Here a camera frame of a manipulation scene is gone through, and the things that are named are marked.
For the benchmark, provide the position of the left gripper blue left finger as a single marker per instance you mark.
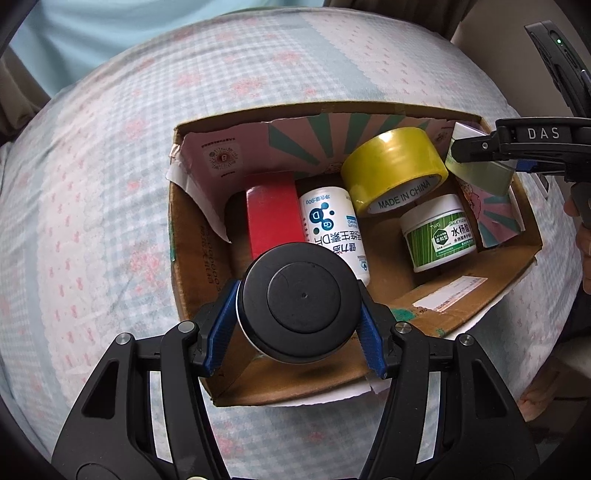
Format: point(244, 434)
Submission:
point(108, 433)

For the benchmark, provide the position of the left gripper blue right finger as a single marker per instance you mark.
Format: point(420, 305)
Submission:
point(481, 432)

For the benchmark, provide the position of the yellow packing tape roll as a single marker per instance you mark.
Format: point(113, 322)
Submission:
point(392, 170)

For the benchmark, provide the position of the white vitamin bottle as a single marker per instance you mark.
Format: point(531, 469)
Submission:
point(330, 221)

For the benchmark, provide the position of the floral checked bed sheet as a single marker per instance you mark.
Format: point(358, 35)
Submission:
point(84, 228)

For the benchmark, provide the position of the light blue hanging sheet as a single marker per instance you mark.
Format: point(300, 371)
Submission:
point(60, 42)

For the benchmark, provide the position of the black lid small jar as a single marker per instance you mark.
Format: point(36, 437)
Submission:
point(298, 303)

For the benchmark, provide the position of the red and white small box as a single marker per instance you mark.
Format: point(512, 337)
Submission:
point(273, 211)

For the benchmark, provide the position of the person's right hand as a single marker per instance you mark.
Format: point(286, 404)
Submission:
point(583, 243)

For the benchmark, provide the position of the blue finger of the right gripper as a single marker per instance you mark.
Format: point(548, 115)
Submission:
point(525, 165)

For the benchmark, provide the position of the cardboard box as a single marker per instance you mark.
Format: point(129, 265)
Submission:
point(217, 159)

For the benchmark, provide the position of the left brown curtain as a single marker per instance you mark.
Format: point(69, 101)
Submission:
point(21, 96)

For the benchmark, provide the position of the green label white jar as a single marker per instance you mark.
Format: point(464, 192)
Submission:
point(437, 232)

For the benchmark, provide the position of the white lid pale green jar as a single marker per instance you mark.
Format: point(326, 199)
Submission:
point(493, 177)

